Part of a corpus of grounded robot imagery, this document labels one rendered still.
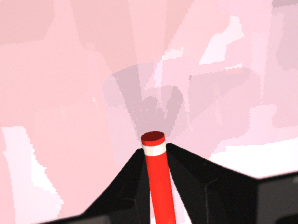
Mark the red peg with white band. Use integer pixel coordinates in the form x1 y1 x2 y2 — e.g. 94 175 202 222
141 131 176 224

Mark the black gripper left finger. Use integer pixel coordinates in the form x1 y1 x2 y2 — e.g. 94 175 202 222
37 148 151 224

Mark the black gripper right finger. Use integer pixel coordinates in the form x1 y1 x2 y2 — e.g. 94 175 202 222
166 143 298 224

